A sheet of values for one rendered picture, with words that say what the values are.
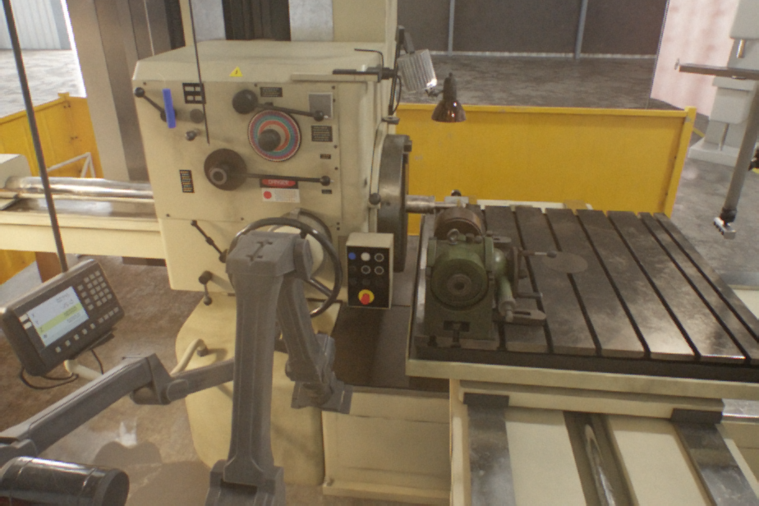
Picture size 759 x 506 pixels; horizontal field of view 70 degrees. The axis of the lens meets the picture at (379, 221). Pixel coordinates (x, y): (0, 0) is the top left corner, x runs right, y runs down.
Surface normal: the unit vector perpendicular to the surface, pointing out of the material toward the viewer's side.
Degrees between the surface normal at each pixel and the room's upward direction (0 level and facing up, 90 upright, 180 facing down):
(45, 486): 37
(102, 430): 0
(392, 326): 0
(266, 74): 45
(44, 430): 75
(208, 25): 90
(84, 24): 90
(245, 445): 67
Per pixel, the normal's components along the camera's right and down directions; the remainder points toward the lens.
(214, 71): -0.08, -0.35
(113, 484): 0.99, 0.06
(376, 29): -0.11, 0.42
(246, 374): -0.13, 0.03
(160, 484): 0.00, -0.91
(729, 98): -0.68, 0.31
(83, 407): 0.93, -0.15
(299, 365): -0.13, 0.72
